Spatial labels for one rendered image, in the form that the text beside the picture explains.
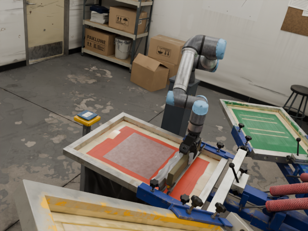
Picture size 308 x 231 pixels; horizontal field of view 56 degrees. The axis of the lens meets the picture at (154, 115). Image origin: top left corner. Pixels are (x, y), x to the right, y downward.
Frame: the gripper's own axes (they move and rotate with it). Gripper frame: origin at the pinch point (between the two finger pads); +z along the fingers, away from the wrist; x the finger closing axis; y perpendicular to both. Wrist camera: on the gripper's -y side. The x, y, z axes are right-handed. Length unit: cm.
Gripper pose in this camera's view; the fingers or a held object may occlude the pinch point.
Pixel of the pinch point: (184, 162)
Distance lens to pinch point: 160.8
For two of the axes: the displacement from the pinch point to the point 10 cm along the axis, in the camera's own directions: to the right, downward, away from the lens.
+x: -8.7, -3.5, 3.5
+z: -1.6, 8.7, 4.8
